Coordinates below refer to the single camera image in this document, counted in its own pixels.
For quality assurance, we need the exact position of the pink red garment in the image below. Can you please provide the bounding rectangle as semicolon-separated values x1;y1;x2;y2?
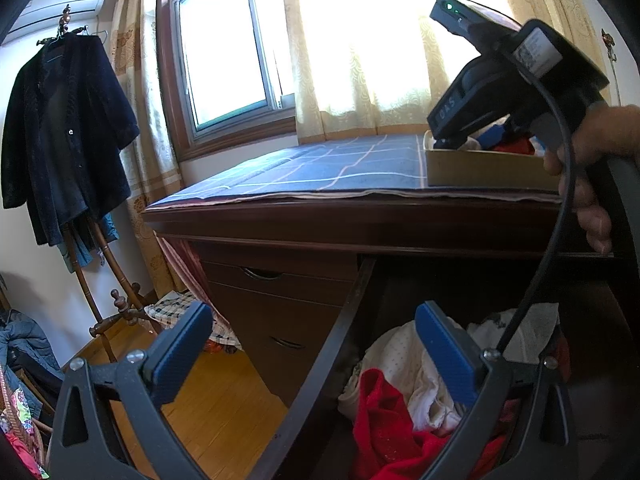
0;430;48;480

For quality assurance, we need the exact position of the person's right hand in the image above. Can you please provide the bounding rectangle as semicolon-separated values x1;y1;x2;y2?
542;104;640;255

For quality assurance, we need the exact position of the black white checked cloth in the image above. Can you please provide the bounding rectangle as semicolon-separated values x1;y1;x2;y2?
145;292;243;356

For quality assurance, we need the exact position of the teal garment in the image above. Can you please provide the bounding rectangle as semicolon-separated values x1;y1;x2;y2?
54;212;120;275

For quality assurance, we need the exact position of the bright red garment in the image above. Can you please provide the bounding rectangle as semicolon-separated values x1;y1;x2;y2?
350;367;508;480

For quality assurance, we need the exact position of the white pale pink garment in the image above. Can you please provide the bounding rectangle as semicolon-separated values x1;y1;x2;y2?
467;302;561;366

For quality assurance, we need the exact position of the white air conditioner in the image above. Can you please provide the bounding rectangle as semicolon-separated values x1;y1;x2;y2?
0;0;110;48

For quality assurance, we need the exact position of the dark blue coat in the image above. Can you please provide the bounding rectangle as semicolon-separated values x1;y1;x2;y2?
0;35;141;247

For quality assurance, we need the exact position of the grey blue jacket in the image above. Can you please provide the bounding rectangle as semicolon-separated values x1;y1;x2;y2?
0;310;63;386

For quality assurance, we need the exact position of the dark wooden desk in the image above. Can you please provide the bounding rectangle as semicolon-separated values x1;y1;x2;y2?
141;192;640;480

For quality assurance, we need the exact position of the black cable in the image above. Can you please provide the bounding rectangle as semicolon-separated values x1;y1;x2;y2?
494;42;575;356

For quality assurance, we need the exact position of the blue checked tablecloth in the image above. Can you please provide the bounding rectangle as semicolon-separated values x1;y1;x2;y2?
145;132;566;208

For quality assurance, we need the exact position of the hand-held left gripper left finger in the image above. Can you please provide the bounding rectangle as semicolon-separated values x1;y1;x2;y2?
46;301;215;480

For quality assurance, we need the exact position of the pink patterned cloth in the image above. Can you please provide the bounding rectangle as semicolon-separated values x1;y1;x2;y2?
157;237;213;311

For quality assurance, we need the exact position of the cream dotted underwear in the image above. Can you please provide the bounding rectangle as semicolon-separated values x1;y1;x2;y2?
339;320;451;411

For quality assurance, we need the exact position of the wicker basket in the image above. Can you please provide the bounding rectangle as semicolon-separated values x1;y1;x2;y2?
0;360;56;461

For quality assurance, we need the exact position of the wooden coat rack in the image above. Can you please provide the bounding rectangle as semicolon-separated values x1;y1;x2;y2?
42;4;168;366

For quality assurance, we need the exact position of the dark red fuzzy garment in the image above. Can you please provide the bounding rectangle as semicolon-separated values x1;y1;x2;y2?
492;137;536;156

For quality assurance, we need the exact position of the wide desk drawer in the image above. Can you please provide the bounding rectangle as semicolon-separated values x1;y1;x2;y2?
250;255;640;480

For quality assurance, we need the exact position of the beige garment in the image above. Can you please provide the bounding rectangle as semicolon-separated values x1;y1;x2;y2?
407;375;468;438

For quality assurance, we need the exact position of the beige patterned curtain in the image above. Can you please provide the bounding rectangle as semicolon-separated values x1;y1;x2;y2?
280;0;621;143
107;0;187;306

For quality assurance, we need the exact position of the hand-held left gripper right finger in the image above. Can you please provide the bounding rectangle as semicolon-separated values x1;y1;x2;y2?
414;301;581;480

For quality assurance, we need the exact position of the floral garment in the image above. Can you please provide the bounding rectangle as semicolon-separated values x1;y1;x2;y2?
0;382;43;431

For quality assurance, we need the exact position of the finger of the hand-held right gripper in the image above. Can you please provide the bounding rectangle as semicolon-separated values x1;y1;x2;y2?
429;129;473;152
472;122;508;146

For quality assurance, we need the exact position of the yellow shallow cardboard box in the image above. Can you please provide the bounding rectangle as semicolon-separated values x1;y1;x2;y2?
422;130;561;192

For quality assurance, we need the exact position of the brown framed window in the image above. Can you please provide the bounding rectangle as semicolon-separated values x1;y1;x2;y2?
155;0;301;163

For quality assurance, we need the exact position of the small side drawer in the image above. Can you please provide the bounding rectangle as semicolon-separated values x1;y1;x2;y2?
199;259;360;307
207;282;351;408

